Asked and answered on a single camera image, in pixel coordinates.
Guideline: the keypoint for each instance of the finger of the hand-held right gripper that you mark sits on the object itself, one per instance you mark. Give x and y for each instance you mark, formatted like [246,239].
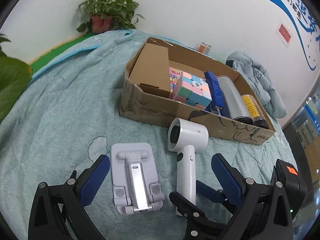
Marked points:
[185,202]
[207,190]

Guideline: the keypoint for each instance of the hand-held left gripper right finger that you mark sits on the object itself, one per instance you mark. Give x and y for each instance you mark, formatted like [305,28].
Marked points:
[225,177]

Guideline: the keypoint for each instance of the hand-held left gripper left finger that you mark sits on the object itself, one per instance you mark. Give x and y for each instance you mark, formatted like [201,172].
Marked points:
[95,180]

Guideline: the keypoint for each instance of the pale folding phone stand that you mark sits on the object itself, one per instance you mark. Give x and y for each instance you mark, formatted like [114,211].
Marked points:
[136,180]

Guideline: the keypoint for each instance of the yellow label jar black lid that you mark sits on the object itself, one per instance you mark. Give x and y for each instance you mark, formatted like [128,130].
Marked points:
[251,106]

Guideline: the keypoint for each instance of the silver metal canister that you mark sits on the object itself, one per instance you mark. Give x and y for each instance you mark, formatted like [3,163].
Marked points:
[232,97]

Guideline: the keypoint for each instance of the blue pencil case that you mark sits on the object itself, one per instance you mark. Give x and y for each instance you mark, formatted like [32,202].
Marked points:
[215,92]

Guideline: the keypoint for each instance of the brown cardboard box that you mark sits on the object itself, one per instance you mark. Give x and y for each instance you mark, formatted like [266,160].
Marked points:
[155,110]

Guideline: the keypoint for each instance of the pastel puzzle cube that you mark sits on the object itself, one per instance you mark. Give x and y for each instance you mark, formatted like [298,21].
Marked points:
[192,90]

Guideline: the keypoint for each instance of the colourful puzzle box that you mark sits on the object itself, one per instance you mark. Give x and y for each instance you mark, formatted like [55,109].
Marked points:
[174,76]

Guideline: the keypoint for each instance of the dark glass door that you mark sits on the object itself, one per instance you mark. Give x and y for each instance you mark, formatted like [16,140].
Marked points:
[307,130]

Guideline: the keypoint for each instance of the teal quilted blanket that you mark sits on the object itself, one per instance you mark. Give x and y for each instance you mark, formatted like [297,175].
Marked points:
[62,105]

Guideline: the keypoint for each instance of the light blue padded jacket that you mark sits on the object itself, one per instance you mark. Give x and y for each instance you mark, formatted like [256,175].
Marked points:
[260,80]

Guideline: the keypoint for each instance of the large-leaf green plant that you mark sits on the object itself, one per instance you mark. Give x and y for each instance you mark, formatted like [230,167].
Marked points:
[12,80]

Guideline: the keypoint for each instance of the glass jar orange label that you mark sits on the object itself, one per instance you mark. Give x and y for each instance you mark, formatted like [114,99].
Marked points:
[203,48]

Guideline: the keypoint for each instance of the green mat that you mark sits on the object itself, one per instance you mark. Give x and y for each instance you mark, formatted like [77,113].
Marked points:
[57,52]

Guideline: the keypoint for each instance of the small potted green plant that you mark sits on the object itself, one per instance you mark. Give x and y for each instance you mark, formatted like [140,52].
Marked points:
[107,2]

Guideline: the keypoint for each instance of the red wall sign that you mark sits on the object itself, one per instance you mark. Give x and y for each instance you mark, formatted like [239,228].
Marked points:
[285,33]

